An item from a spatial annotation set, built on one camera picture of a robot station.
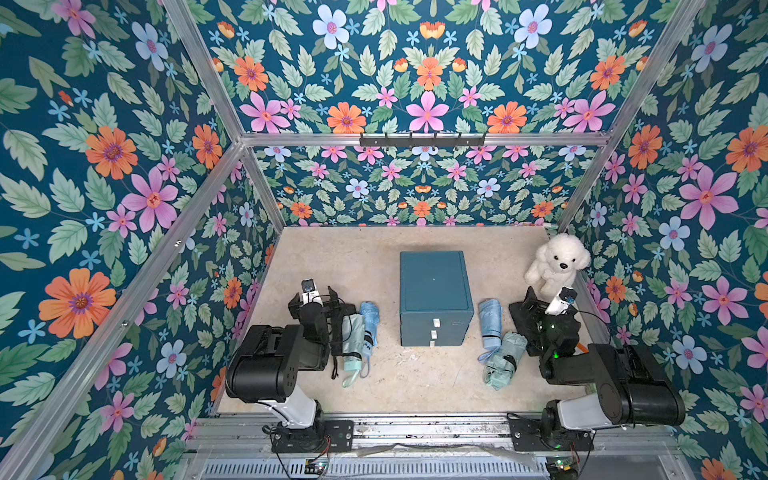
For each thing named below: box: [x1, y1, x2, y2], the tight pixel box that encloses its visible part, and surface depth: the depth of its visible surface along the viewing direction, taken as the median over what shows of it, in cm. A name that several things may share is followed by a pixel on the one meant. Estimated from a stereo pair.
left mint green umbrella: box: [341, 314, 365, 388], surface depth 84 cm
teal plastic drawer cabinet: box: [399, 250, 475, 347], surface depth 79 cm
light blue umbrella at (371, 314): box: [360, 301, 380, 377], surface depth 90 cm
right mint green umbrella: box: [484, 331, 528, 391], surface depth 83 cm
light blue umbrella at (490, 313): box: [477, 298, 503, 365], surface depth 92 cm
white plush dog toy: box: [524, 233, 592, 299], surface depth 92 cm
